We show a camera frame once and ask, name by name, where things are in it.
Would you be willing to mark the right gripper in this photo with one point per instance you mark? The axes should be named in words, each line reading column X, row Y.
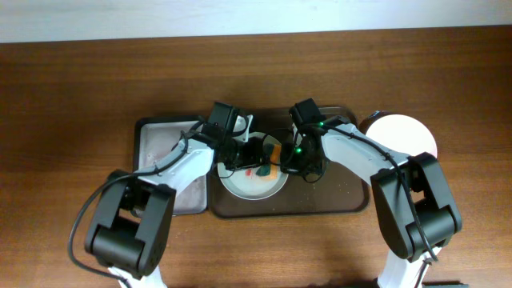
column 289, row 165

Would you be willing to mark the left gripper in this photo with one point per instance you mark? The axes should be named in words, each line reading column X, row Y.
column 254, row 150

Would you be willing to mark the green orange sponge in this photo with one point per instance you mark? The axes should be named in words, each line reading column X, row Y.
column 269, row 169

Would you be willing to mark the pale green plate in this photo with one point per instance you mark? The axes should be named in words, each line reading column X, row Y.
column 245, row 183

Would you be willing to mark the pink white plate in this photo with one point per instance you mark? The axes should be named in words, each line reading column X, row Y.
column 403, row 134

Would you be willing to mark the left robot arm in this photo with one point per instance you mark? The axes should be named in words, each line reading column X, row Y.
column 131, row 223

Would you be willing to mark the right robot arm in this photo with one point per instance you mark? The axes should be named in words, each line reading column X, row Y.
column 417, row 213

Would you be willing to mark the large brown serving tray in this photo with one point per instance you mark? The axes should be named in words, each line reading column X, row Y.
column 338, row 191

